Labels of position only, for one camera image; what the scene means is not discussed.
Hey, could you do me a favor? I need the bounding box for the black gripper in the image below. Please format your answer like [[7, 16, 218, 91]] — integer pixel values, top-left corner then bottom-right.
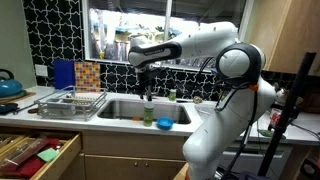
[[136, 68, 156, 100]]

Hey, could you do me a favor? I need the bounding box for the green soap bottle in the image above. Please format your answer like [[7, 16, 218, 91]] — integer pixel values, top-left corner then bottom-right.
[[143, 98, 154, 127], [168, 89, 177, 101]]

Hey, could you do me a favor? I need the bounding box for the blue bowl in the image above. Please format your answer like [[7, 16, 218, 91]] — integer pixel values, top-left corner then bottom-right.
[[157, 117, 174, 130]]

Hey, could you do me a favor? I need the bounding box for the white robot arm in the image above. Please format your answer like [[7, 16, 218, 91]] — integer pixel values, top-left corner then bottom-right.
[[128, 22, 276, 180]]

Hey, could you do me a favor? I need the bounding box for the green soap bottle by window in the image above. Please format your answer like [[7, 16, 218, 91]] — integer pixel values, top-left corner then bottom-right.
[[168, 89, 177, 101]]

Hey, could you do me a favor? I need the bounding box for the stainless steel sink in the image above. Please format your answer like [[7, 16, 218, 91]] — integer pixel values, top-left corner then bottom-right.
[[98, 99, 191, 124]]

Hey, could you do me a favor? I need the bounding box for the colourful patterned cutting board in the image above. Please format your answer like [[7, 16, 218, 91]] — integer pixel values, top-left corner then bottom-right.
[[74, 62, 101, 92]]

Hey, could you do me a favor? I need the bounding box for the blue cutting board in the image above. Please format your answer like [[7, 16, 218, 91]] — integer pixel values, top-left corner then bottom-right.
[[54, 59, 75, 89]]

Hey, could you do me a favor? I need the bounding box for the metal dish rack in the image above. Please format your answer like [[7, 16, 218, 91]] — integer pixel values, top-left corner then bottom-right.
[[35, 86, 107, 121]]

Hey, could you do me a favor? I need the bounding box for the green sponge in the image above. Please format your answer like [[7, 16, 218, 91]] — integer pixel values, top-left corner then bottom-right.
[[37, 148, 58, 162]]

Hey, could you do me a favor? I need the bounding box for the red soda can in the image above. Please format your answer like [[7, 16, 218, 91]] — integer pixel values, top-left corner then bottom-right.
[[268, 112, 281, 131]]

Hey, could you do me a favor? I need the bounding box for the blue tea kettle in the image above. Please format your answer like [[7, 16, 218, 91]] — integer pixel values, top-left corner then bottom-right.
[[0, 69, 23, 98]]

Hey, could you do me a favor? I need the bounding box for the wooden upper cabinet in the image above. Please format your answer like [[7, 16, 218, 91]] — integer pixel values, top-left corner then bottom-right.
[[249, 0, 320, 76]]

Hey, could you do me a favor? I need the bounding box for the black tripod pole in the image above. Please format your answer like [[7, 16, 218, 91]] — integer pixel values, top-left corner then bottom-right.
[[258, 52, 317, 176]]

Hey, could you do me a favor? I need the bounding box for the red cloth in drawer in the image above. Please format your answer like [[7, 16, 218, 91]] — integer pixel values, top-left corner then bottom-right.
[[0, 138, 59, 179]]

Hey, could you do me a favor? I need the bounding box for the open wooden drawer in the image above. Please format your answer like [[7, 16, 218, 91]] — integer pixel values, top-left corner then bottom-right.
[[0, 132, 81, 180]]

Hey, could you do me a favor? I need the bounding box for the wall light switch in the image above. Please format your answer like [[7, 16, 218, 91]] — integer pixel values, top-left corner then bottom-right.
[[35, 64, 48, 77]]

